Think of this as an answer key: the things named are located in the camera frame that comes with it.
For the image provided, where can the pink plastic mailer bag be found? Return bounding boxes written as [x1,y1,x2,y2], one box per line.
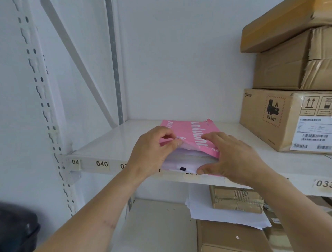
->
[159,119,221,177]

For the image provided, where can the large plain cardboard box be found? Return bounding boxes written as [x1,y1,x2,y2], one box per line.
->
[196,219,274,252]

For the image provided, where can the person's right hand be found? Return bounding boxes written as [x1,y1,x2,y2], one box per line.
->
[197,132,276,189]

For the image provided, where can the crumpled taped cardboard box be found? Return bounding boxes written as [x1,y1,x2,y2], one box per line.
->
[253,25,332,91]

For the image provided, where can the person's left hand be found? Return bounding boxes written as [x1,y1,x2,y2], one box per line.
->
[127,126,184,179]

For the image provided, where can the flat taped cardboard box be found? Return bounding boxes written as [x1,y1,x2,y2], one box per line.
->
[240,0,332,53]

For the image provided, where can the person's right forearm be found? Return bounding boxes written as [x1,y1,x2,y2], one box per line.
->
[246,169,332,252]

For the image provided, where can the black plastic bin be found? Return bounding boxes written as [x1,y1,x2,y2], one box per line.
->
[0,202,41,252]

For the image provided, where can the white metal shelving unit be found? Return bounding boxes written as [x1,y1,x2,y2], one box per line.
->
[10,0,332,252]

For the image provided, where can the person's left forearm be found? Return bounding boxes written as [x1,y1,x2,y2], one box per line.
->
[35,166,156,252]

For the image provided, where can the white package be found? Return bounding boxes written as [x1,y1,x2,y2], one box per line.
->
[162,150,219,175]

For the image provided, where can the cardboard box with sticker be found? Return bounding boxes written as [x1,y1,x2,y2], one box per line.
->
[262,195,332,252]

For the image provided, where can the white paper sheets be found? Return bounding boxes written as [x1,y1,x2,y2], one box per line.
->
[185,184,272,231]

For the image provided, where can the printed cardboard box white label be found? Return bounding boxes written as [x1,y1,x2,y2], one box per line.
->
[239,89,332,155]

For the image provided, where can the small strapped cardboard box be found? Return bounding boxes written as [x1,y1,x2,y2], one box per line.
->
[209,185,265,214]

